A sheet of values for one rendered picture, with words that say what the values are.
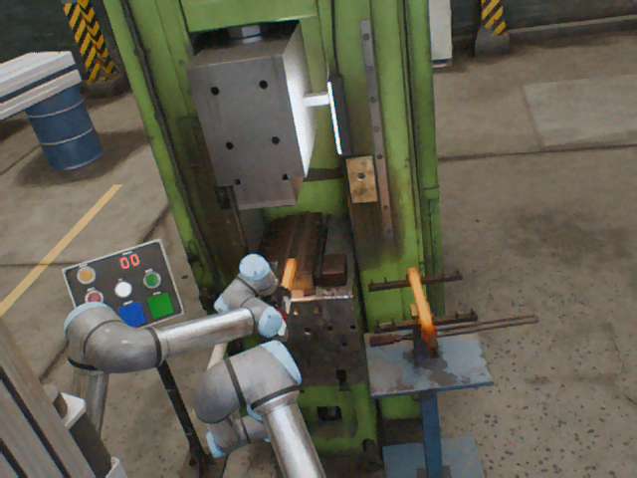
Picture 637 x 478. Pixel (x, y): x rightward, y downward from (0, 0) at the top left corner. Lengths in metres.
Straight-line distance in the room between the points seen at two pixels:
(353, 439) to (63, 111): 4.71
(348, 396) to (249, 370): 1.14
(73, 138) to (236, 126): 4.70
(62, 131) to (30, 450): 5.66
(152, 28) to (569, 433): 2.29
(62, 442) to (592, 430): 2.33
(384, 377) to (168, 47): 1.28
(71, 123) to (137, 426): 3.91
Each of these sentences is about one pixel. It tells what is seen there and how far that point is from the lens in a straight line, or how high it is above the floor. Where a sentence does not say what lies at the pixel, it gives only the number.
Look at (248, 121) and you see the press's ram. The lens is 1.83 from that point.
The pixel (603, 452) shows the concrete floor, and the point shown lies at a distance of 2.80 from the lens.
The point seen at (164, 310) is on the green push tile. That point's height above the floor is 0.99.
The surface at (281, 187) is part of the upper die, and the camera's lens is 1.91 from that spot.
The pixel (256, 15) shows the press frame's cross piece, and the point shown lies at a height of 1.85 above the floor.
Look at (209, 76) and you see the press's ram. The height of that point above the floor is 1.73.
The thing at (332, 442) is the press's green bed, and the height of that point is 0.11.
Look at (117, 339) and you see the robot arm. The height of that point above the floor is 1.40.
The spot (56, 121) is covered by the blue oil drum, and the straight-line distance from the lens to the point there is 6.41.
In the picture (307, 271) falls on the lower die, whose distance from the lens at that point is 2.09.
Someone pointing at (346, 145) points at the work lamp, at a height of 1.42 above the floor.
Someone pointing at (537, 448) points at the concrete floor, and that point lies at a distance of 2.77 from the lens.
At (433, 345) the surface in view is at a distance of 1.69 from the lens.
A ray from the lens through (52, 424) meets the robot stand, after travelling 0.90.
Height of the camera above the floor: 2.19
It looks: 32 degrees down
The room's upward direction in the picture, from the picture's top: 11 degrees counter-clockwise
